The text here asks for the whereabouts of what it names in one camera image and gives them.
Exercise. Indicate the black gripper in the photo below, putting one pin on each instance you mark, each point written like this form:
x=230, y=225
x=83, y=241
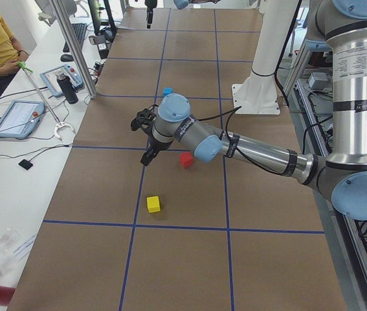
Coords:
x=156, y=145
x=150, y=13

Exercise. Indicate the red foam block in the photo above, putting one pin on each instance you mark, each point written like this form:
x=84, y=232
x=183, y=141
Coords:
x=186, y=159

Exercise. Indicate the yellow foam block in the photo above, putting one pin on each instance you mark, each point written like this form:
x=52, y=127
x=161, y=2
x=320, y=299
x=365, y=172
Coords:
x=153, y=204

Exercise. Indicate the blue foam block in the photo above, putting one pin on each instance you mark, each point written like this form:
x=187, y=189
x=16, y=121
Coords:
x=167, y=91

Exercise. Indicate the black keyboard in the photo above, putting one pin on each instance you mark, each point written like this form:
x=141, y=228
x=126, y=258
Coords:
x=80, y=30

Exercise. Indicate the brown paper table cover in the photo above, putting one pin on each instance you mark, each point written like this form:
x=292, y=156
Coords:
x=229, y=236

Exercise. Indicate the grabber reaching tool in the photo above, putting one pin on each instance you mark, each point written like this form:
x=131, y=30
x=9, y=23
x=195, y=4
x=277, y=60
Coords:
x=59, y=124

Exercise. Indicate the black computer mouse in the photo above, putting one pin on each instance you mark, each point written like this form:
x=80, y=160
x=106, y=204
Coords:
x=66, y=58

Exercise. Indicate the black water bottle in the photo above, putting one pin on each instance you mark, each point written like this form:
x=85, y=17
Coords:
x=66, y=87

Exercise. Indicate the far teach pendant tablet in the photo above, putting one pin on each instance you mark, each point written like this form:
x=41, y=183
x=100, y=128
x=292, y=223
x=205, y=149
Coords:
x=52, y=76

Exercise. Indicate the teach pendant tablet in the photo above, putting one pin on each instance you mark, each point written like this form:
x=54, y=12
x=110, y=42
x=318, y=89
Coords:
x=21, y=118
x=52, y=76

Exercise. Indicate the small black square pad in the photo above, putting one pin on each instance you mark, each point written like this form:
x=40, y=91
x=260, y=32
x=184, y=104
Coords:
x=26, y=164

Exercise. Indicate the near teach pendant tablet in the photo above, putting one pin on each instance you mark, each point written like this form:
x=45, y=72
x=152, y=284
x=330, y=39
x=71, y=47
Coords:
x=21, y=118

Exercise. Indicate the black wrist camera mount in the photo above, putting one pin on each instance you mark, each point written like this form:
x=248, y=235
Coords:
x=144, y=119

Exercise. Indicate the aluminium frame post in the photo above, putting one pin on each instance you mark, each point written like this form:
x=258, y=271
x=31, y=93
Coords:
x=66, y=29

